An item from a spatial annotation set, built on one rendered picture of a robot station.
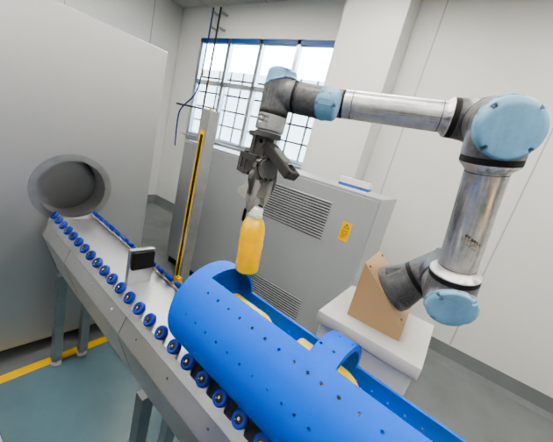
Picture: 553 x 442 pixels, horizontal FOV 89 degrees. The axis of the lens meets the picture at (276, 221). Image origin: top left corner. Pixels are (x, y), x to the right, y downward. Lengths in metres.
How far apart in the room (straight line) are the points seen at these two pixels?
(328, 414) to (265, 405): 0.14
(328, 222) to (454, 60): 2.08
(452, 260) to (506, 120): 0.32
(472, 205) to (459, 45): 2.91
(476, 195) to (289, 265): 1.87
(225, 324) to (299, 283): 1.71
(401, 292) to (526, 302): 2.53
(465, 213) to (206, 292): 0.66
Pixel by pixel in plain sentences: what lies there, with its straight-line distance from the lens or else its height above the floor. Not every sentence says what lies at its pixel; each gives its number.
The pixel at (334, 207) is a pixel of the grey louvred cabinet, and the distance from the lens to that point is 2.18.
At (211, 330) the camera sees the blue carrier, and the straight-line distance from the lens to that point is 0.77.
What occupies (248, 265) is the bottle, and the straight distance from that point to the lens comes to 0.81.
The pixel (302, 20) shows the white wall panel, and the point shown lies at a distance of 4.35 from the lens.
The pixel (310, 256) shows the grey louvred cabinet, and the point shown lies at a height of 0.85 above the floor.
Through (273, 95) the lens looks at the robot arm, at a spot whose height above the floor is 1.73.
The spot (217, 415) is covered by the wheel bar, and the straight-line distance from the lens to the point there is 0.90.
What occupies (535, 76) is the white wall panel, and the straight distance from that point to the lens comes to 3.45.
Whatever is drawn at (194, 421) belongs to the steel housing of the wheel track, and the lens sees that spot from 0.96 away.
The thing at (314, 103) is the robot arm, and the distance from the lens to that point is 0.72.
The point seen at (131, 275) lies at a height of 0.97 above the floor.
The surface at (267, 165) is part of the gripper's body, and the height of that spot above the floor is 1.56.
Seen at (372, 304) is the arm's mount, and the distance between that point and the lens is 0.98.
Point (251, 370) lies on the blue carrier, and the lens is 0.71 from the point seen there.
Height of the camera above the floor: 1.61
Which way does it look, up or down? 14 degrees down
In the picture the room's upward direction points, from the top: 15 degrees clockwise
